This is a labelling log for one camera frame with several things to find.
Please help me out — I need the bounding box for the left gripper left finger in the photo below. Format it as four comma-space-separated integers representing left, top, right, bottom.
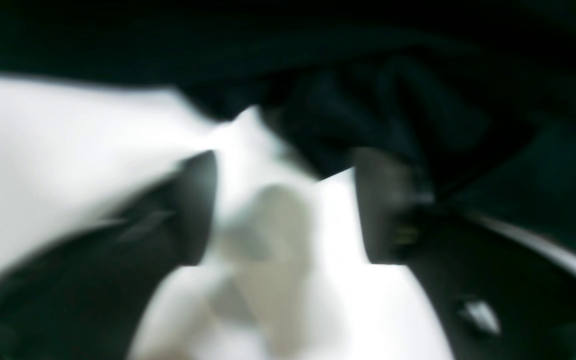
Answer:
0, 150, 218, 360

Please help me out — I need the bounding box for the black graphic T-shirt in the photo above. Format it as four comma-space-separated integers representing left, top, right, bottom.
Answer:
0, 0, 576, 252

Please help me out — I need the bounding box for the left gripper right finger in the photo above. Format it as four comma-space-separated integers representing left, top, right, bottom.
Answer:
353, 147, 576, 360

